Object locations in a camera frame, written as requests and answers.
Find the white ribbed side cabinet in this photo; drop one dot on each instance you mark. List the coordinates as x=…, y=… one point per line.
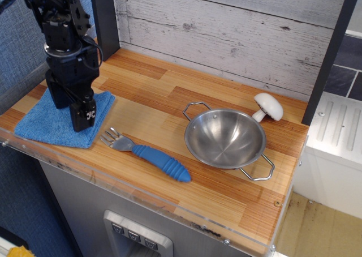
x=329, y=171

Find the steel bowl with wire handles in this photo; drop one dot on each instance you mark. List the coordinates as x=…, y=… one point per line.
x=225, y=138

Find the blue handled metal fork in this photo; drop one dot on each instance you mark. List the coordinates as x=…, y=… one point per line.
x=167, y=164

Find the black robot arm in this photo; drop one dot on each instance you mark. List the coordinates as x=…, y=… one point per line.
x=64, y=23

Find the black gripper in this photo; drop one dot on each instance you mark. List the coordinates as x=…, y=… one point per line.
x=69, y=80

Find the yellow black object corner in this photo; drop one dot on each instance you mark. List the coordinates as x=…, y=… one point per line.
x=12, y=245

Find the dark grey right post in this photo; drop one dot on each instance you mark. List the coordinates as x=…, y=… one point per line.
x=329, y=58

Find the clear acrylic table edge guard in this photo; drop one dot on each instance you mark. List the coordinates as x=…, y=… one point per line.
x=244, y=207

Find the white toy mushroom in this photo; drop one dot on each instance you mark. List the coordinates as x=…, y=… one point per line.
x=268, y=106

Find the silver button control panel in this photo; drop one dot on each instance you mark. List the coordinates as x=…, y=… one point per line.
x=128, y=237

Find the dark grey left post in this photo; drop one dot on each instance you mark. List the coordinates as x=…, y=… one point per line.
x=106, y=27

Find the blue towel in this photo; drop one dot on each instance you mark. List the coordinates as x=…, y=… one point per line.
x=45, y=123

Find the dark grey post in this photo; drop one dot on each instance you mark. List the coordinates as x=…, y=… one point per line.
x=106, y=27
x=329, y=58

